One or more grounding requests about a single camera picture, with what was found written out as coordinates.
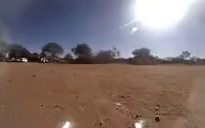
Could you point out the row of trees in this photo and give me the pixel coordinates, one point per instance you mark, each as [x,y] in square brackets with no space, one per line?
[83,53]

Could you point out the robot's own part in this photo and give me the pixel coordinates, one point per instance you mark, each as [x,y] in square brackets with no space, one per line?
[138,124]
[66,124]

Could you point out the white vehicle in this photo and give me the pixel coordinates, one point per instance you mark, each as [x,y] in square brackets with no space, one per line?
[23,60]

